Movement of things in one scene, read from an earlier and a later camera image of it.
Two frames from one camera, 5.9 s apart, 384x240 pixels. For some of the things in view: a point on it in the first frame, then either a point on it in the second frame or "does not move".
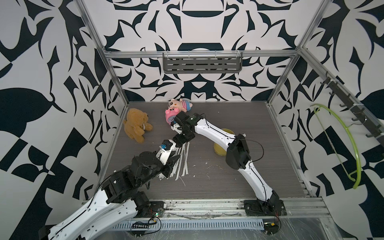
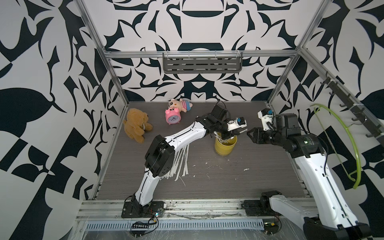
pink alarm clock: x=170 y=113 does not move
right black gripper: x=178 y=139 to x=258 y=137
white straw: x=183 y=159 does not move
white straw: x=179 y=162 does not move
